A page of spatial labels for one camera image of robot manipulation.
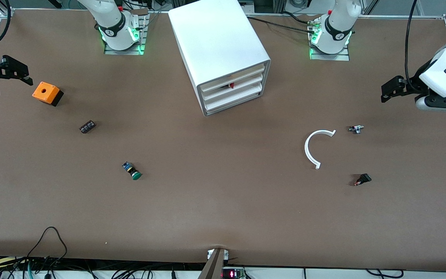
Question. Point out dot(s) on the aluminium frame rail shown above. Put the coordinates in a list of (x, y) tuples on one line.
[(401, 16)]

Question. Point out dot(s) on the small black red component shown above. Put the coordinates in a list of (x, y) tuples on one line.
[(363, 179)]

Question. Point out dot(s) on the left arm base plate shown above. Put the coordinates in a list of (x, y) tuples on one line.
[(331, 57)]

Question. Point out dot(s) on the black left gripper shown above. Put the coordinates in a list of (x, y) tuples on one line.
[(412, 86)]

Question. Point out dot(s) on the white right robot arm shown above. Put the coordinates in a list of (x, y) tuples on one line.
[(110, 11)]

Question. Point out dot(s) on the black cylindrical capacitor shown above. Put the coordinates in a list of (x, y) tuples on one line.
[(87, 126)]

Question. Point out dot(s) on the brown camera mount bar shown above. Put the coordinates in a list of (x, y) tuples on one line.
[(212, 267)]

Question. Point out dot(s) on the small red LED device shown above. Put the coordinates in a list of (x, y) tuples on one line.
[(232, 274)]

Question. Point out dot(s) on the small silver switch component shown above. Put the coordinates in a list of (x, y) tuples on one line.
[(356, 129)]

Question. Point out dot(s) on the white curved plastic arc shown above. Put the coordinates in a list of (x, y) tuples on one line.
[(306, 149)]

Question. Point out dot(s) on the orange button enclosure box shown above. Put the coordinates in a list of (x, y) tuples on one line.
[(45, 92)]

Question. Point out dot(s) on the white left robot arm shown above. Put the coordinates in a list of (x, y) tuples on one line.
[(335, 44)]

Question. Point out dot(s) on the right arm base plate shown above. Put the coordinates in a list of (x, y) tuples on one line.
[(124, 52)]

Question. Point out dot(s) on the green mushroom push button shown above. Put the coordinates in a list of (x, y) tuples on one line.
[(133, 172)]

